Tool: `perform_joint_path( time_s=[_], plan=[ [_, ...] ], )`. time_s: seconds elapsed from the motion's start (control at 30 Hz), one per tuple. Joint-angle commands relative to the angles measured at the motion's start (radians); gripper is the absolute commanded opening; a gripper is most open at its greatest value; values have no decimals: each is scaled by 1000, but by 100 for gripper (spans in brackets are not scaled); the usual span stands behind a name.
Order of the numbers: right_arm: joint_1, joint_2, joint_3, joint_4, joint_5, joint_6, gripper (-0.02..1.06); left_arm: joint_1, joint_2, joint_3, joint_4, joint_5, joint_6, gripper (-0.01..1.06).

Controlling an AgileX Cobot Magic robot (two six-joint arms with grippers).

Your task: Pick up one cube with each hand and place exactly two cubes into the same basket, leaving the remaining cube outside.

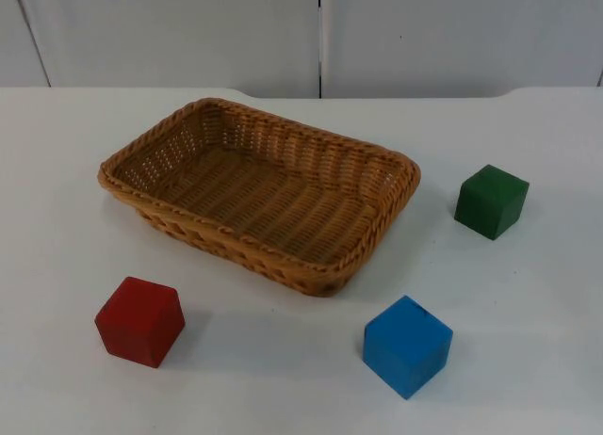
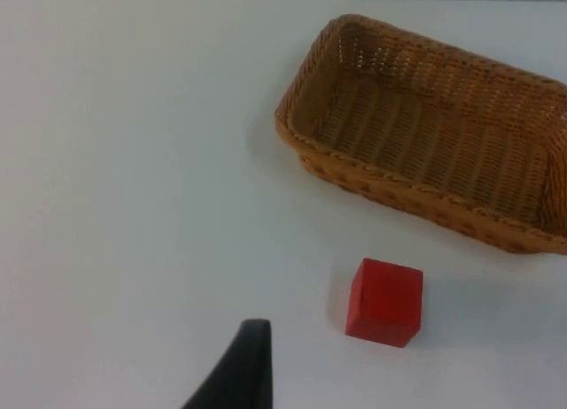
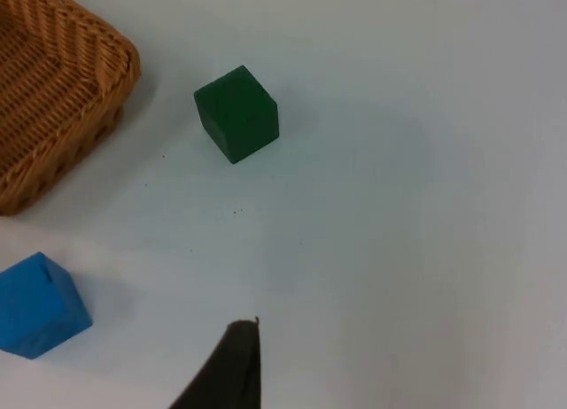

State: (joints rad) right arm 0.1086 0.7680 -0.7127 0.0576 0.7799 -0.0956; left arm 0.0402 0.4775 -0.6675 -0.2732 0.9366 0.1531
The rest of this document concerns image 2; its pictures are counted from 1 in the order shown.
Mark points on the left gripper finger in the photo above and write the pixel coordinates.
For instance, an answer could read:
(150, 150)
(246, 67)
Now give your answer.
(248, 373)

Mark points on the pale brown wicker basket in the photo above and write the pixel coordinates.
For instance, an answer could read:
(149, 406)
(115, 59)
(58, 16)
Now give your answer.
(425, 152)

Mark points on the red cube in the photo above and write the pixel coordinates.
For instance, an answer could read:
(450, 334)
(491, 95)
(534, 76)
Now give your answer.
(381, 303)

